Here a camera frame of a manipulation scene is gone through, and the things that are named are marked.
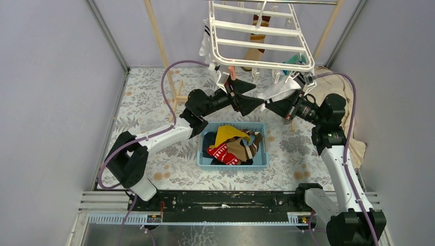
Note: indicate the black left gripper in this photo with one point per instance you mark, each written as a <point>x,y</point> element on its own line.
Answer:
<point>244,103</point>

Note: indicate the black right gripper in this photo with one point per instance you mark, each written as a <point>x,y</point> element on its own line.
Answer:
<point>283,107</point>

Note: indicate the white ankle sock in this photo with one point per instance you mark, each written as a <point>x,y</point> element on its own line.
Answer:
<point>278,91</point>

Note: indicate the yellow sock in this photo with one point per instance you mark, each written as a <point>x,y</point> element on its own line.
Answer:
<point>225,133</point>

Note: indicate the maroon olive striped sock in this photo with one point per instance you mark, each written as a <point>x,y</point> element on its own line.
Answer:
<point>255,53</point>

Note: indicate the teal patterned sock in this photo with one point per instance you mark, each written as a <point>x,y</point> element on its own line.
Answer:
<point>298,59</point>

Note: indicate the brown tan sock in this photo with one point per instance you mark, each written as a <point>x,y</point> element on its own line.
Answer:
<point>239,150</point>

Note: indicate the brown white striped sock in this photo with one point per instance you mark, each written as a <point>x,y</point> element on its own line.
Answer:
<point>252,149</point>

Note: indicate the white black striped sock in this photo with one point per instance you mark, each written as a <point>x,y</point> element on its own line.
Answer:
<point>205,50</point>

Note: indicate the red white dotted sock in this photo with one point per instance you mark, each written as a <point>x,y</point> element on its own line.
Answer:
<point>221,156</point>

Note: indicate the white plastic clip hanger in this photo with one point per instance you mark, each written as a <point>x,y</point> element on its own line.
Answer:
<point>268,31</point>

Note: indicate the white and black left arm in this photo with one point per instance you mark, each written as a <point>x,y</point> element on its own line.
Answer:
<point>128,157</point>

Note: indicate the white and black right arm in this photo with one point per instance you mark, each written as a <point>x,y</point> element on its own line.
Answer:
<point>351,220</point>

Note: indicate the small pink sock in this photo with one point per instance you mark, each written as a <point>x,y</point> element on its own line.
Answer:
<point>232,72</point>

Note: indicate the beige cloth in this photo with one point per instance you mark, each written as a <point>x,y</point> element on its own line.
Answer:
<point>337,84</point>

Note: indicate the light blue plastic basket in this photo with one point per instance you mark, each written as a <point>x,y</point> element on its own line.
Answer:
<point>260,160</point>

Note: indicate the floral table mat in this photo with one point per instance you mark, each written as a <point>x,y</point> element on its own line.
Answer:
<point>292,157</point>

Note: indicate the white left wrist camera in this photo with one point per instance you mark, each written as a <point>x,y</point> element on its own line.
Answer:
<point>220,75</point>

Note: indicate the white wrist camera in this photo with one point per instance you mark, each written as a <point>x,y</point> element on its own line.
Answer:
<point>220,75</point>
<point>308,81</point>

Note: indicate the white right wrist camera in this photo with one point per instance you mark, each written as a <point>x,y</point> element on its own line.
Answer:
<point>308,81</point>

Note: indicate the wooden drying rack frame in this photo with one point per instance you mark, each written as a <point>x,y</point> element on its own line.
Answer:
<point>291,16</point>

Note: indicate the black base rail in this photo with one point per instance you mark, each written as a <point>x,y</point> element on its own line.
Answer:
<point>226,206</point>

